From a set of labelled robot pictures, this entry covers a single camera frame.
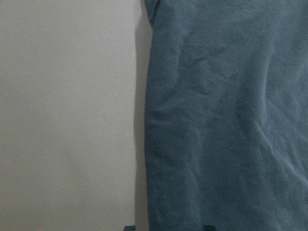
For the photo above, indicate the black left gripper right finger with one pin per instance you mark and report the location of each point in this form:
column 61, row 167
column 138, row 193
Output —
column 208, row 228

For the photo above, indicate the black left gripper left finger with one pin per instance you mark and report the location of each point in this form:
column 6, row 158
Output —
column 129, row 228

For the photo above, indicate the black printed t-shirt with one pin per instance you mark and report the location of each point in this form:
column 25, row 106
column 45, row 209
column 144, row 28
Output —
column 226, row 115

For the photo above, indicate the brown paper table cover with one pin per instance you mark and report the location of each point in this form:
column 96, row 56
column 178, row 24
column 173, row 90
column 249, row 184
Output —
column 72, row 87

